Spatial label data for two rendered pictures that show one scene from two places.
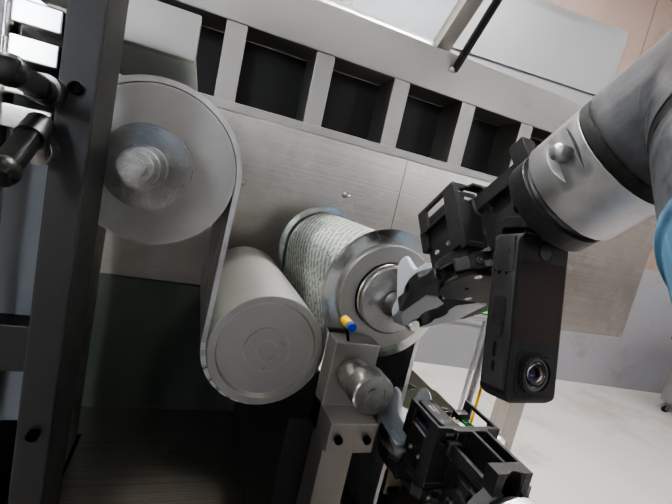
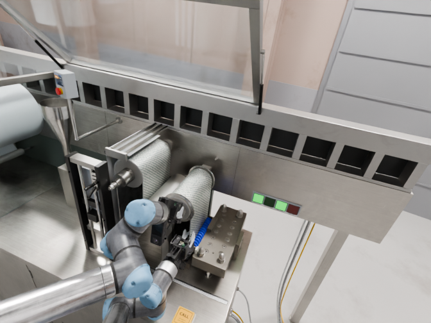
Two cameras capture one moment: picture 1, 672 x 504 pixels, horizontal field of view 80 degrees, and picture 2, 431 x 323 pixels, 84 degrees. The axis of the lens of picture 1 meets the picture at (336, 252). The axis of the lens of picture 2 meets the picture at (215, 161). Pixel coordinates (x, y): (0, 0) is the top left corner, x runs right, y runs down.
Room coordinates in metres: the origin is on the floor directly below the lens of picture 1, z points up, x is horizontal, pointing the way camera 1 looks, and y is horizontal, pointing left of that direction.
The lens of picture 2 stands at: (-0.11, -0.63, 1.96)
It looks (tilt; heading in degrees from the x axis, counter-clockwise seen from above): 30 degrees down; 37
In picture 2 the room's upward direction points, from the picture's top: 8 degrees clockwise
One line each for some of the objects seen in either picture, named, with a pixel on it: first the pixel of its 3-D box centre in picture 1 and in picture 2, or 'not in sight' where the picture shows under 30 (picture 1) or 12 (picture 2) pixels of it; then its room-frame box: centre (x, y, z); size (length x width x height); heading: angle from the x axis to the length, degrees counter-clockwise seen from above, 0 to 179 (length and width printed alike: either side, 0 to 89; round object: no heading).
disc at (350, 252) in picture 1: (384, 294); (178, 207); (0.44, -0.06, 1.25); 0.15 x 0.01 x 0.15; 110
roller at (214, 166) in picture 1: (166, 165); (145, 161); (0.47, 0.22, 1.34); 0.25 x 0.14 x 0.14; 20
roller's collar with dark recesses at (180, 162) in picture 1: (150, 166); (124, 177); (0.33, 0.16, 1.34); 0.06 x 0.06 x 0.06; 20
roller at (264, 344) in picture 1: (252, 309); (168, 196); (0.51, 0.09, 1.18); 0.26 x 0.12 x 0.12; 20
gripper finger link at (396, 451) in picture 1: (403, 452); not in sight; (0.40, -0.12, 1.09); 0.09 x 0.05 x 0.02; 21
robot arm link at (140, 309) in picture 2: not in sight; (151, 304); (0.19, -0.20, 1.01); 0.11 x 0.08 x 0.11; 142
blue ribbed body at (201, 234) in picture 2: not in sight; (202, 231); (0.58, -0.10, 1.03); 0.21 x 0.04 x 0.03; 20
